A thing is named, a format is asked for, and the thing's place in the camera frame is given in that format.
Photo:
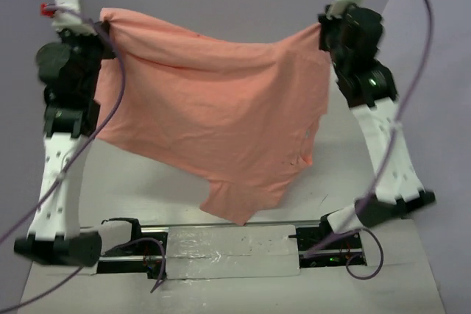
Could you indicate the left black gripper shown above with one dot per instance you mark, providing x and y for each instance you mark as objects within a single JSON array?
[{"x": 104, "y": 37}]

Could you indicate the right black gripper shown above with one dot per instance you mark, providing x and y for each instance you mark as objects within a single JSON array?
[{"x": 325, "y": 23}]

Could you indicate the salmon pink t-shirt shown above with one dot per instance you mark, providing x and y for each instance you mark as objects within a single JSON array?
[{"x": 243, "y": 116}]

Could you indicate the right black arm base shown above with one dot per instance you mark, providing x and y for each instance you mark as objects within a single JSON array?
[{"x": 309, "y": 233}]

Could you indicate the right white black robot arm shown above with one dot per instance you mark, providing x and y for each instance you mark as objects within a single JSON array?
[{"x": 371, "y": 95}]

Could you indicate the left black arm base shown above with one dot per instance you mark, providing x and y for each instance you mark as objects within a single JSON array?
[{"x": 131, "y": 248}]

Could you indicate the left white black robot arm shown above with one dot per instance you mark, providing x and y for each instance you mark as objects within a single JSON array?
[{"x": 69, "y": 69}]

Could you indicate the silver tape patch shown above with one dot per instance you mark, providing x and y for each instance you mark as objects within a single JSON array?
[{"x": 221, "y": 252}]

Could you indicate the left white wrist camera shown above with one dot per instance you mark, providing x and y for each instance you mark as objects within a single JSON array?
[{"x": 67, "y": 15}]

